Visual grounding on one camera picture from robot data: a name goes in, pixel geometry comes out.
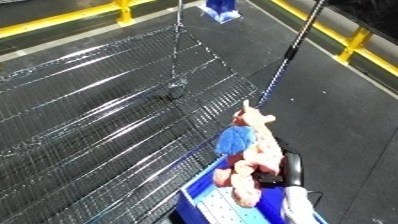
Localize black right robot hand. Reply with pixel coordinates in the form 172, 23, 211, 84
252, 149, 306, 189

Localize pink soft toy blue cape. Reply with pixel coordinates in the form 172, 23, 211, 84
211, 99, 288, 208

